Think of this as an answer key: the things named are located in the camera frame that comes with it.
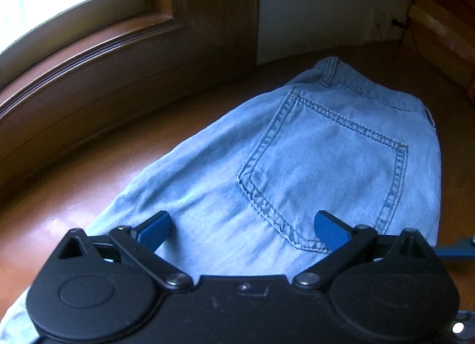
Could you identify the orange striped box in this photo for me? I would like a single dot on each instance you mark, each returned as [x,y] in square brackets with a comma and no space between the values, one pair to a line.
[445,32]

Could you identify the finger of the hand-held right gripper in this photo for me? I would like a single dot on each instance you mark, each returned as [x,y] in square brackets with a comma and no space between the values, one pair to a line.
[456,250]

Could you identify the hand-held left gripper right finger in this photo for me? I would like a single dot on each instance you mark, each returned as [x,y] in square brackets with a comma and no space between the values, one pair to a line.
[330,232]

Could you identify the window with wooden frame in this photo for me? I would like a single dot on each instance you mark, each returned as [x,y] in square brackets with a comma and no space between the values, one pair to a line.
[37,2]

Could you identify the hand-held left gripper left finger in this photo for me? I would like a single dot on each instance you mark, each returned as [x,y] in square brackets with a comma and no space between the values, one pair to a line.
[154,231]

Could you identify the light blue jeans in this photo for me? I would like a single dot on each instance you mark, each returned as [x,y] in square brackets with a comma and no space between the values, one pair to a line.
[207,165]

